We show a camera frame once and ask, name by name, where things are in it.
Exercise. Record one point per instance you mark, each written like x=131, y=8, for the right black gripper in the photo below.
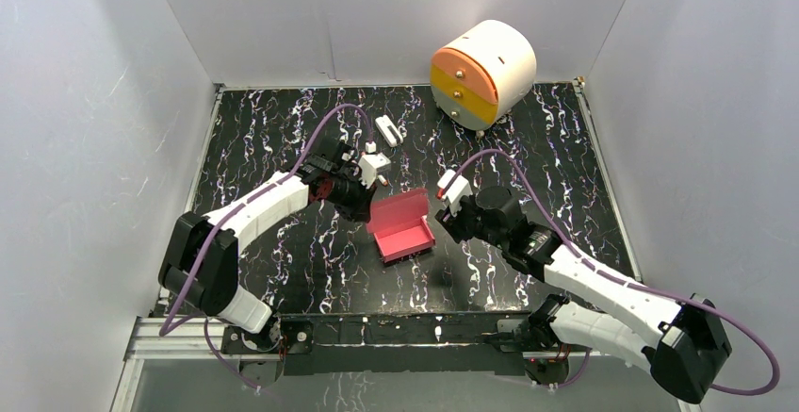
x=452, y=224

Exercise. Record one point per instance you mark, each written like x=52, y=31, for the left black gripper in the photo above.
x=356, y=198

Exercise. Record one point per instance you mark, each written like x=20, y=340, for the pink paper box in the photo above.
x=399, y=225

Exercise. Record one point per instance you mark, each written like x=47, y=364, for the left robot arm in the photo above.
x=201, y=261

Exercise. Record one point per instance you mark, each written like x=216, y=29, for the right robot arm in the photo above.
x=680, y=343

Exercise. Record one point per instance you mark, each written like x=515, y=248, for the white rectangular clip block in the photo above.
x=389, y=131

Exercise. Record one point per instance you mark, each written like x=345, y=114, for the round white drawer cabinet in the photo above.
x=477, y=78

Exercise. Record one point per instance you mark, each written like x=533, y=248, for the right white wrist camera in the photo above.
x=452, y=188

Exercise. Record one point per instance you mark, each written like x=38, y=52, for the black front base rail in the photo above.
x=415, y=342

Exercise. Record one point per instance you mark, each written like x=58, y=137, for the aluminium frame rail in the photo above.
x=188, y=342

